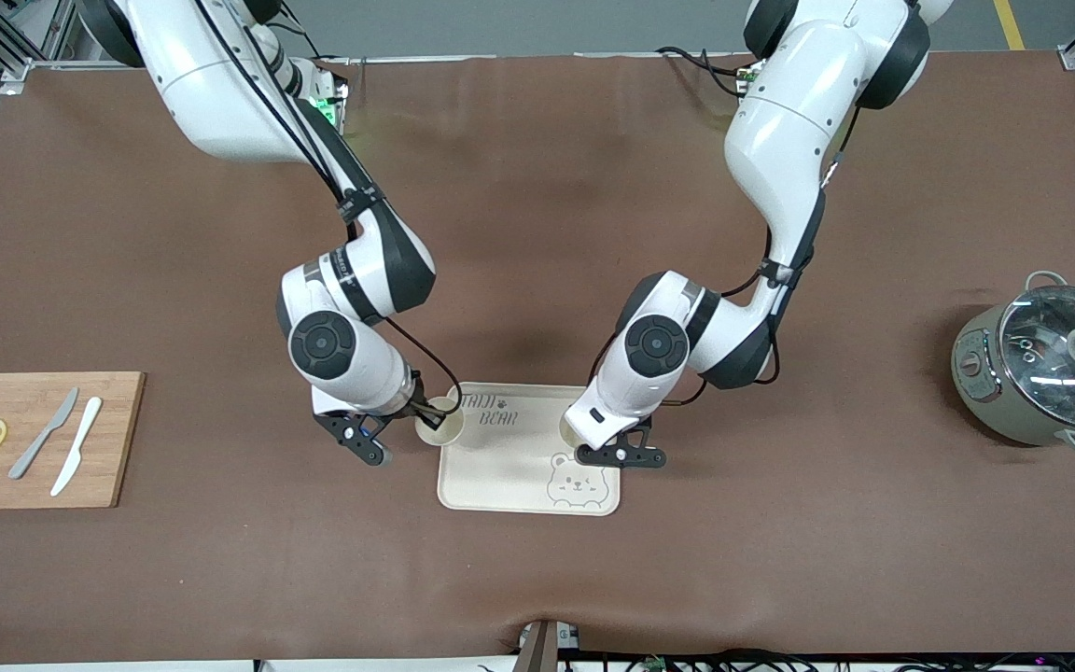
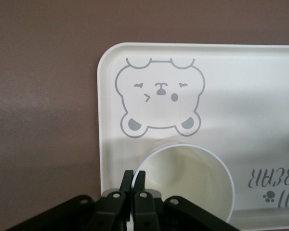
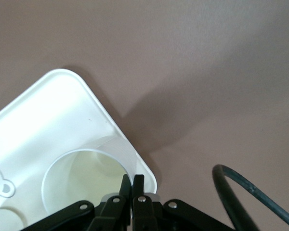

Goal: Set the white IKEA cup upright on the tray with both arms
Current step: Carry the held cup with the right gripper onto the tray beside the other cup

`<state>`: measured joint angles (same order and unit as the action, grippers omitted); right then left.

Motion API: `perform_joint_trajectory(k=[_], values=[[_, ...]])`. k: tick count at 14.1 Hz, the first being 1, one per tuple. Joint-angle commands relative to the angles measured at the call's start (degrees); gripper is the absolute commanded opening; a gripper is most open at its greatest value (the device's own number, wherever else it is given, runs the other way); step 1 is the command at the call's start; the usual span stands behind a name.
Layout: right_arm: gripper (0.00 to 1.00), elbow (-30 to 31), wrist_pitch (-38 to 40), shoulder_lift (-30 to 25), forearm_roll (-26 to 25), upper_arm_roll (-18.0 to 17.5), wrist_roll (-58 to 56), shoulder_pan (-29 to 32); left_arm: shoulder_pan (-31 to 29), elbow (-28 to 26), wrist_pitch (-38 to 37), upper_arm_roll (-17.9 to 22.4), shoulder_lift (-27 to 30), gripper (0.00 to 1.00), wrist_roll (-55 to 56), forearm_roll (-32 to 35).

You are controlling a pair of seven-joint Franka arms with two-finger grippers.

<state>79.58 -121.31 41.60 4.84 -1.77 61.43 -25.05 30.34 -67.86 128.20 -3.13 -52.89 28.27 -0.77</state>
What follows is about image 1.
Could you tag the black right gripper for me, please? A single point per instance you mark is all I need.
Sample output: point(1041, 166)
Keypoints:
point(425, 408)

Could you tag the glass pot lid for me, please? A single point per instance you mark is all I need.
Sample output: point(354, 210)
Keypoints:
point(1051, 373)

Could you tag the bamboo cutting board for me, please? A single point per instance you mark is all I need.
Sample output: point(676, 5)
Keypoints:
point(108, 467)

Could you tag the grey plastic knife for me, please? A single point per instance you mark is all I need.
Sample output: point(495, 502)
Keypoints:
point(29, 455)

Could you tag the grey-green cooking pot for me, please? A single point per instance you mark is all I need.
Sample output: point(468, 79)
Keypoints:
point(995, 401)

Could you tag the white plastic cup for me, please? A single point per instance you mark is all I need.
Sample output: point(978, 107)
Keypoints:
point(449, 431)
point(567, 431)

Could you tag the cream tray with bear print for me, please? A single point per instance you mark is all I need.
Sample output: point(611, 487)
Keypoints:
point(519, 476)

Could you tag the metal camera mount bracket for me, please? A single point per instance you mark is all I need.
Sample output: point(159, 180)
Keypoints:
point(537, 649)

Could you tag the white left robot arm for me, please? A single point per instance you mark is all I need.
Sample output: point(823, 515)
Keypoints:
point(780, 140)

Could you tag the white plastic knife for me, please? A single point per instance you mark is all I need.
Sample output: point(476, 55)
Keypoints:
point(80, 443)

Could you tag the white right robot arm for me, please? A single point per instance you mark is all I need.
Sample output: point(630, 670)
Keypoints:
point(220, 93)

